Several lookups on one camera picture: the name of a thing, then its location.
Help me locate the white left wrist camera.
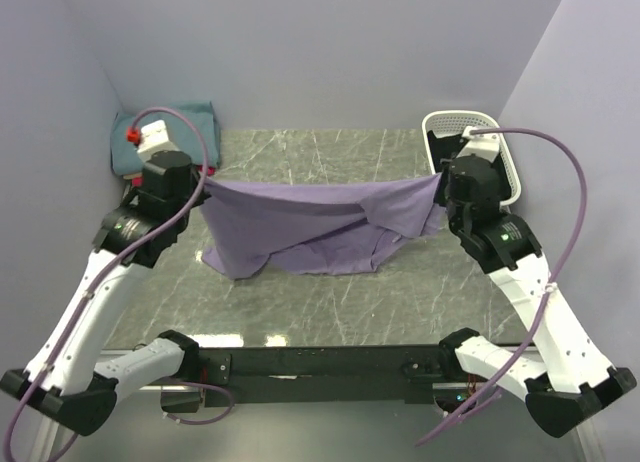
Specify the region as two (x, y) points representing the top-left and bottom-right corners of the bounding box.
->
(126, 120), (179, 162)

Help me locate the black t shirt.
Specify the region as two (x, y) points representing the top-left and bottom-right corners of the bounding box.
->
(427, 131), (466, 173)

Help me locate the aluminium frame rail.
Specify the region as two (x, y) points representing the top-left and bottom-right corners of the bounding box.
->
(29, 186), (601, 462)

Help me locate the white plastic laundry basket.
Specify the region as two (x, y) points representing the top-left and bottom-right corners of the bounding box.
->
(421, 110), (521, 207)

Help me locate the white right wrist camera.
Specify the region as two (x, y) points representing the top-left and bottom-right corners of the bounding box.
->
(457, 126), (500, 163)

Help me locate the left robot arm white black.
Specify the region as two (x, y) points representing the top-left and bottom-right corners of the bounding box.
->
(1, 151), (207, 436)

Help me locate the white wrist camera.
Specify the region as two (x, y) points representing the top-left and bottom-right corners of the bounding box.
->
(457, 126), (500, 163)
(126, 120), (179, 162)

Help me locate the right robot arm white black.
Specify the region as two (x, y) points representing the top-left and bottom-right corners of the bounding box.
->
(435, 155), (637, 438)

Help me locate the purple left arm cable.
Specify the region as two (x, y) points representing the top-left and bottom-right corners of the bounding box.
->
(0, 107), (236, 462)

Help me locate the purple t shirt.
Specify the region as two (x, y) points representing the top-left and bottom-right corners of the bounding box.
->
(201, 175), (444, 280)

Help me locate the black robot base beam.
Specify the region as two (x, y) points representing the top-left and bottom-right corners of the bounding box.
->
(139, 345), (496, 416)

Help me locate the folded pink t shirt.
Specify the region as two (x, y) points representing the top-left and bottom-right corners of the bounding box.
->
(127, 167), (216, 187)

